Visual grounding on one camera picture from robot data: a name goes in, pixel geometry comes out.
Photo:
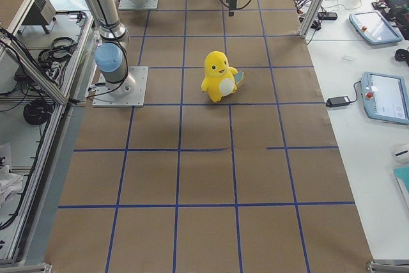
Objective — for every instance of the blue teach pendant far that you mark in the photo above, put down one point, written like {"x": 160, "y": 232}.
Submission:
{"x": 374, "y": 28}

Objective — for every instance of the crumpled white cloth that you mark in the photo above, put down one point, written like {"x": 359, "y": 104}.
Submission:
{"x": 11, "y": 183}

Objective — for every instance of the yellow plush duck toy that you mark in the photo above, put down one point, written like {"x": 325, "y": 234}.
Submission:
{"x": 220, "y": 79}

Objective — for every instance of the blue teach pendant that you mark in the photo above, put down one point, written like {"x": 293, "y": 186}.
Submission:
{"x": 385, "y": 97}
{"x": 374, "y": 28}

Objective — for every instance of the blue teach pendant near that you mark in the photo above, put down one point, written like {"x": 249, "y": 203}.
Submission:
{"x": 385, "y": 97}

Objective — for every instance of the black power adapter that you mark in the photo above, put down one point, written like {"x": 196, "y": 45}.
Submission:
{"x": 337, "y": 101}

